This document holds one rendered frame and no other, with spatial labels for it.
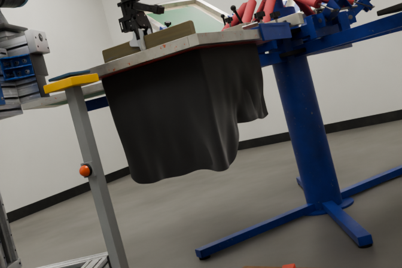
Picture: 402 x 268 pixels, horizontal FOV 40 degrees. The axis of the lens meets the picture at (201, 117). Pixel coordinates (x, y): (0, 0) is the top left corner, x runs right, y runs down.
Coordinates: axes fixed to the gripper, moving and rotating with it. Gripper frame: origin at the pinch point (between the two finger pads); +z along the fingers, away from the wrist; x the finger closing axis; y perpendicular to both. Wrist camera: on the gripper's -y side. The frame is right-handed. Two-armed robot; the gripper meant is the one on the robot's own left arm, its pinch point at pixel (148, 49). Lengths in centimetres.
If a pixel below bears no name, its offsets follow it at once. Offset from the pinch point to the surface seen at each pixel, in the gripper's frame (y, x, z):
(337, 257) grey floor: -29, -52, 100
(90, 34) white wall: 379, -416, -113
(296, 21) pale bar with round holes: -32, -70, -1
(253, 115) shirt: -20.3, -28.2, 33.2
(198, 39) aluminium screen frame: -28.1, 12.1, 4.1
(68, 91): 13.4, 31.3, 8.9
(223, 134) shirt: -19.4, -3.0, 36.3
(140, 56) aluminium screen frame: -4.7, 12.2, 3.2
